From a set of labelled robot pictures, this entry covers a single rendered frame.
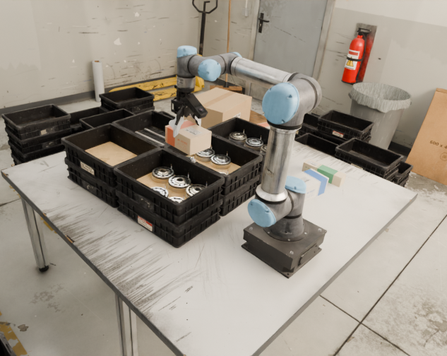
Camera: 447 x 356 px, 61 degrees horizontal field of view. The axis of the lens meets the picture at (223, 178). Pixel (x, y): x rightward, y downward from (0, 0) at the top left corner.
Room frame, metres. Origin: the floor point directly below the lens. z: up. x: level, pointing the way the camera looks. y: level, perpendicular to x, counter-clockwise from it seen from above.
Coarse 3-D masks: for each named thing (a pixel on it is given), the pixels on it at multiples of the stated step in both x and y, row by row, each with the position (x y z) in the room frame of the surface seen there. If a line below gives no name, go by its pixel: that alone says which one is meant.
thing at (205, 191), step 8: (152, 152) 1.60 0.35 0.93; (168, 152) 1.61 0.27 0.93; (136, 160) 1.51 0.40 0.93; (184, 160) 1.55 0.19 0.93; (200, 168) 1.50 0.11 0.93; (120, 176) 1.38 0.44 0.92; (128, 176) 1.37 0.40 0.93; (216, 176) 1.44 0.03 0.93; (136, 184) 1.32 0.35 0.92; (144, 184) 1.31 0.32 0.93; (216, 184) 1.37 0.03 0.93; (152, 192) 1.27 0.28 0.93; (200, 192) 1.29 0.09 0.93; (208, 192) 1.33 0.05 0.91; (160, 200) 1.24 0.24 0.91; (168, 200) 1.22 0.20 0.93; (184, 200) 1.23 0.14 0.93; (192, 200) 1.25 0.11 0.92; (176, 208) 1.19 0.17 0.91
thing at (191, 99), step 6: (186, 96) 1.47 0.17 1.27; (192, 96) 1.48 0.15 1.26; (186, 102) 1.46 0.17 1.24; (192, 102) 1.45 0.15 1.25; (198, 102) 1.46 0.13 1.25; (192, 108) 1.43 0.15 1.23; (198, 108) 1.43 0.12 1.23; (204, 108) 1.45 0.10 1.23; (198, 114) 1.41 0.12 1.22; (204, 114) 1.42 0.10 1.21
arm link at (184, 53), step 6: (180, 48) 1.48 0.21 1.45; (186, 48) 1.48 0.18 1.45; (192, 48) 1.49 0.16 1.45; (180, 54) 1.47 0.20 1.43; (186, 54) 1.46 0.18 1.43; (192, 54) 1.47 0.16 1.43; (180, 60) 1.47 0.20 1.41; (186, 60) 1.45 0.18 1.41; (180, 66) 1.47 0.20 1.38; (186, 66) 1.44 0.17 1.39; (180, 72) 1.47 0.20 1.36; (186, 72) 1.46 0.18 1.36
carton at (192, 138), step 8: (184, 120) 1.57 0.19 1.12; (168, 128) 1.48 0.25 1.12; (184, 128) 1.49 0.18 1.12; (192, 128) 1.50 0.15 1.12; (200, 128) 1.50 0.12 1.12; (168, 136) 1.48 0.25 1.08; (176, 136) 1.44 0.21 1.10; (184, 136) 1.41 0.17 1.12; (192, 136) 1.41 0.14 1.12; (200, 136) 1.43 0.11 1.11; (208, 136) 1.47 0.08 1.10; (176, 144) 1.44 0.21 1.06; (184, 144) 1.41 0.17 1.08; (192, 144) 1.40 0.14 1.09; (200, 144) 1.43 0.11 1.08; (208, 144) 1.47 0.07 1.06; (184, 152) 1.41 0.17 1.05; (192, 152) 1.40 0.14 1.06
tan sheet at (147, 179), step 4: (144, 176) 1.54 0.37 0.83; (148, 176) 1.54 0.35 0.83; (140, 180) 1.50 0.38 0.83; (144, 180) 1.50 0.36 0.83; (148, 180) 1.51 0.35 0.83; (152, 180) 1.51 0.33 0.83; (148, 184) 1.47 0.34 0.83; (152, 184) 1.47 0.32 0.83; (156, 184) 1.48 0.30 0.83; (160, 184) 1.48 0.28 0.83; (164, 184) 1.48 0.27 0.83; (192, 184) 1.50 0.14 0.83; (164, 188) 1.45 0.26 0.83; (168, 188) 1.46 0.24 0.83; (168, 192) 1.42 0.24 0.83; (172, 192) 1.42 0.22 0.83; (176, 192) 1.43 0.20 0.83; (184, 192) 1.43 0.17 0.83; (172, 196) 1.39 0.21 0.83; (176, 196) 1.39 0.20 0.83; (180, 196) 1.40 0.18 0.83; (184, 196) 1.40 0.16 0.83
